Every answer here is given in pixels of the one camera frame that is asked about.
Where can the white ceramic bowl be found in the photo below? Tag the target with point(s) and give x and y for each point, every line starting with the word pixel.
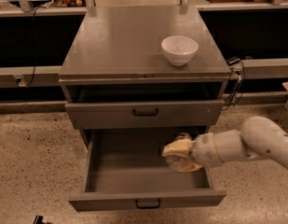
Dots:
pixel 179 50

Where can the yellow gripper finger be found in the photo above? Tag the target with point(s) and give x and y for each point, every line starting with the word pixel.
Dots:
pixel 179 148
pixel 188 167

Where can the grey open middle drawer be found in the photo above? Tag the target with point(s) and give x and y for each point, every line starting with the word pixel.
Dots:
pixel 125 165

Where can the black power adapter with cables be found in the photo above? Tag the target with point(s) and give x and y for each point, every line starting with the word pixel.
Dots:
pixel 237 68

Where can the clear plastic water bottle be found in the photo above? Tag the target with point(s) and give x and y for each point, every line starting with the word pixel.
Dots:
pixel 173 160

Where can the black drawer handle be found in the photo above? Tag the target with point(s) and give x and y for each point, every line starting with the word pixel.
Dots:
pixel 148 204
pixel 139 113

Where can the grey drawer cabinet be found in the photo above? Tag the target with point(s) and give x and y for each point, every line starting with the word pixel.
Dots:
pixel 117 57

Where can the grey closed upper drawer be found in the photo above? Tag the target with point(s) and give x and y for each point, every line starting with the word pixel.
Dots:
pixel 119 115

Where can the black middle drawer handle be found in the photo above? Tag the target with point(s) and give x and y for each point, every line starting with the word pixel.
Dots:
pixel 148 204

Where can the black upper drawer handle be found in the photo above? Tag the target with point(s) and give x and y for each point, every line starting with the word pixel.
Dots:
pixel 139 113

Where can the grey wall socket box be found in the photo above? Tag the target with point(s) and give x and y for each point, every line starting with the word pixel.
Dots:
pixel 20 80

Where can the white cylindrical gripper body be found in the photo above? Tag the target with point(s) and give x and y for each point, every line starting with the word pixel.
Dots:
pixel 203 150

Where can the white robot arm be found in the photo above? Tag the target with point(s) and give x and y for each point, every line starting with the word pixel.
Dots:
pixel 259 138

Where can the black object on floor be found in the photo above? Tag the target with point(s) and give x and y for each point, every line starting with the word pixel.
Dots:
pixel 39 220

